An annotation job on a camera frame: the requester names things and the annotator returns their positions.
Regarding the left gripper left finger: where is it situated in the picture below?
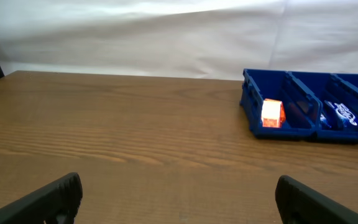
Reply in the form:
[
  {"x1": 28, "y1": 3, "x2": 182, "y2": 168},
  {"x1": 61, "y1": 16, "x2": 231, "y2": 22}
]
[{"x1": 0, "y1": 172, "x2": 83, "y2": 224}]

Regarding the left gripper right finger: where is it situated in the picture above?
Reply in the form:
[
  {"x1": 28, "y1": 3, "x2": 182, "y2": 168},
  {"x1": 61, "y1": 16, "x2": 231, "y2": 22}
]
[{"x1": 275, "y1": 175, "x2": 358, "y2": 224}]

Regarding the blue candy pack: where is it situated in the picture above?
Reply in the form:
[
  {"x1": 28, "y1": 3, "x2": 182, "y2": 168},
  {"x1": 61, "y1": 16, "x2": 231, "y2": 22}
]
[{"x1": 323, "y1": 100, "x2": 358, "y2": 130}]

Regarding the blue tray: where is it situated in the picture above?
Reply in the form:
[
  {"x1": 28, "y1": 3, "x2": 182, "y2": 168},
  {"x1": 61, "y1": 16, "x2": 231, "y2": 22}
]
[{"x1": 239, "y1": 68, "x2": 358, "y2": 146}]

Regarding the orange candy box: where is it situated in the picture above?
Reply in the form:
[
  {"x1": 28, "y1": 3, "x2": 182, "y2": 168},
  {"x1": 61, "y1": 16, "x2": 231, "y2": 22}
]
[{"x1": 260, "y1": 98, "x2": 287, "y2": 129}]

